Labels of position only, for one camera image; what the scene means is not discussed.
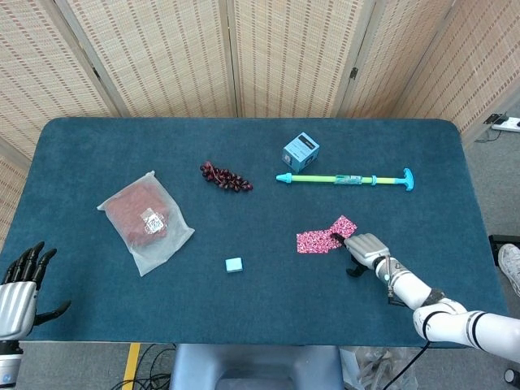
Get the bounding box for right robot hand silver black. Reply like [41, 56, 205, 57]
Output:
[331, 232, 391, 278]

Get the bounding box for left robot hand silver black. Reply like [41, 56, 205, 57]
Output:
[0, 240, 72, 341]

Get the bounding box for pink patterned small card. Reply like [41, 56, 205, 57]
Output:
[296, 229, 345, 255]
[329, 214, 358, 241]

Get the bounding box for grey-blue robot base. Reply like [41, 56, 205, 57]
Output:
[169, 344, 345, 390]

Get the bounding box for green and blue water pump toy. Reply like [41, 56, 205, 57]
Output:
[275, 167, 416, 193]

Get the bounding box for clear crumpled plastic bag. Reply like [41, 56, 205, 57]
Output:
[340, 346, 419, 390]

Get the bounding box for light blue cube carton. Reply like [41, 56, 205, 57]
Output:
[282, 132, 320, 171]

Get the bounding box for yellow floor tape strip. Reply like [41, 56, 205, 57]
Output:
[121, 343, 141, 390]

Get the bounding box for blue table cover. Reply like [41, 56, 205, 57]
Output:
[0, 117, 509, 349]

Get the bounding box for white sneaker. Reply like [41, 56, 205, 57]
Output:
[497, 243, 520, 297]

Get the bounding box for clear bag with red cloth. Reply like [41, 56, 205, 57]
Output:
[96, 170, 196, 278]

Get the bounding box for dark red grape bunch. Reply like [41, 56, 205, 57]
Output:
[199, 161, 254, 193]

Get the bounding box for white power strip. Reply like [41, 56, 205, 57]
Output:
[491, 116, 520, 134]

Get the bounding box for woven bamboo folding screen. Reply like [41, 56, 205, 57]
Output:
[0, 0, 520, 249]

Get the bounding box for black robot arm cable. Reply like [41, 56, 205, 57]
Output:
[381, 340, 431, 390]

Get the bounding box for black floor cables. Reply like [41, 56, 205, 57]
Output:
[111, 344, 178, 390]

